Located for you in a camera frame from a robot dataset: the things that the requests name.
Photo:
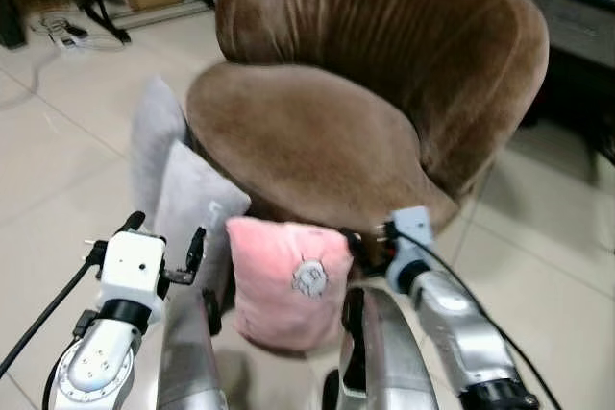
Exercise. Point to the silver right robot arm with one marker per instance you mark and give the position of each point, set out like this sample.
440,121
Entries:
461,333

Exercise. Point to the black stand leg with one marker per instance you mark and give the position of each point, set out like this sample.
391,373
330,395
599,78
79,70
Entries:
104,18

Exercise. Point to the grey desk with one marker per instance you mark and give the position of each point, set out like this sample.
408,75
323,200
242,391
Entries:
567,7

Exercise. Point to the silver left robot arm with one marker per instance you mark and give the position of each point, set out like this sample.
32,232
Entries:
96,357

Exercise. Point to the silver robot leg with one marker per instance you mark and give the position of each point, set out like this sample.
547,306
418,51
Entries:
187,352
384,352

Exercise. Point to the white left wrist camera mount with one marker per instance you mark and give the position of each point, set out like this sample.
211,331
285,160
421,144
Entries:
133,266

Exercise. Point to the pink pillow with grey print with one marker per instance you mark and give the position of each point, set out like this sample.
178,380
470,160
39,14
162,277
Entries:
274,285

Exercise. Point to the grey pillow with white print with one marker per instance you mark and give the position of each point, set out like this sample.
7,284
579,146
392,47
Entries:
197,194

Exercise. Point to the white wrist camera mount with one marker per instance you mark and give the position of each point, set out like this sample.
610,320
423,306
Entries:
133,266
413,232

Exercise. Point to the silver robot left leg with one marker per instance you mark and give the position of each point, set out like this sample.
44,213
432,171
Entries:
187,352

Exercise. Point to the silver robot right leg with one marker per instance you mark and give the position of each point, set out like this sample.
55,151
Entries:
384,352

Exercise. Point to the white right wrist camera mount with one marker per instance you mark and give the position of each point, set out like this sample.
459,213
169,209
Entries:
413,232

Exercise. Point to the plain grey pillow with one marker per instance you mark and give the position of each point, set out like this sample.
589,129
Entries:
156,132

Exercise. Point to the white power strip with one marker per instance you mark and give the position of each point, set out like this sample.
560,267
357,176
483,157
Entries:
67,36

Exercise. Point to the brown velvet sofa chair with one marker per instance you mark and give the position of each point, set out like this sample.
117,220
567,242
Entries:
384,64

